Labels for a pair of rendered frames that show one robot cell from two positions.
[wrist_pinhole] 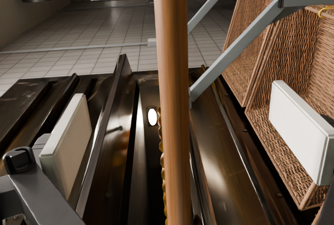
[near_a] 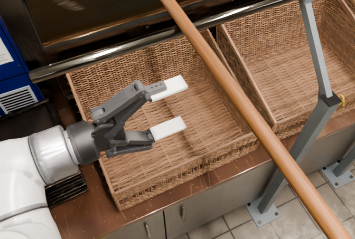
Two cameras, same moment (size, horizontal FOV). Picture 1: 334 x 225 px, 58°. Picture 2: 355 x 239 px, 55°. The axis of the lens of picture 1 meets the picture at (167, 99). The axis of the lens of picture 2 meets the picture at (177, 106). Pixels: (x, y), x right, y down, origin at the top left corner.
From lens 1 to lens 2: 0.56 m
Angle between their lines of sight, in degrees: 62
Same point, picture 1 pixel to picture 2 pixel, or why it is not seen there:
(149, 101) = not seen: outside the picture
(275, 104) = (179, 123)
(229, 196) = not seen: outside the picture
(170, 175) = (194, 42)
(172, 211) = (183, 26)
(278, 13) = (320, 91)
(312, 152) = (156, 132)
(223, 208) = not seen: outside the picture
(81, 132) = (171, 87)
